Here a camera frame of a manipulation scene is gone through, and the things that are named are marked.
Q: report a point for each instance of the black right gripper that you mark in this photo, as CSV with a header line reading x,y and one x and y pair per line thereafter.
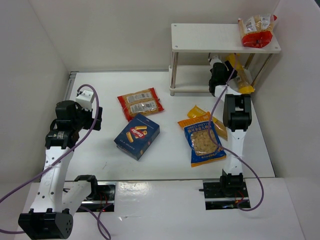
x,y
230,66

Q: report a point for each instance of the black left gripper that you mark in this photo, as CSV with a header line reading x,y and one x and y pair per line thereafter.
x,y
96,118

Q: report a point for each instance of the yellow spaghetti bag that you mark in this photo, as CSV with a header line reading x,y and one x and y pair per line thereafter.
x,y
241,80
218,125

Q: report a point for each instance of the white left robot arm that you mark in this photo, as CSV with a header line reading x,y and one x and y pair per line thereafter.
x,y
51,213

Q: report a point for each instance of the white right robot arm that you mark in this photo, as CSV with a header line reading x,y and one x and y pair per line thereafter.
x,y
237,117

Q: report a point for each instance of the blue Barilla pasta box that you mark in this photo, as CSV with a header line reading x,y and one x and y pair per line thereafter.
x,y
137,136

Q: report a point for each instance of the red pasta bag on shelf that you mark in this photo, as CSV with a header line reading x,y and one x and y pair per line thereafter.
x,y
257,30

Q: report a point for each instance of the white two-tier shelf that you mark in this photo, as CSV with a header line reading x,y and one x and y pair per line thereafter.
x,y
210,40

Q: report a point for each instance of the red clear macaroni bag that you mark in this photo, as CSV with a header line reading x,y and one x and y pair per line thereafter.
x,y
145,102

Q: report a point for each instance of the blue orange orecchiette bag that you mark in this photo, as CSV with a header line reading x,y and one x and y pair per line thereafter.
x,y
203,140

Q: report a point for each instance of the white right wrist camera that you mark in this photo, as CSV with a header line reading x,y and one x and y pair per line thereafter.
x,y
213,60

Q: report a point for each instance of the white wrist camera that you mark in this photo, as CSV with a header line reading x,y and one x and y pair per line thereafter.
x,y
85,99
213,60

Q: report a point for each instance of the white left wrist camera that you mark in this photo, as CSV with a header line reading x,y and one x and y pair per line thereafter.
x,y
85,99

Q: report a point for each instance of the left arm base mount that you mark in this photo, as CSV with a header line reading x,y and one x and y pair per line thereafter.
x,y
100,197

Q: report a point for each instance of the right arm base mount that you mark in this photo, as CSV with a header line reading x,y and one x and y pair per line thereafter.
x,y
217,199

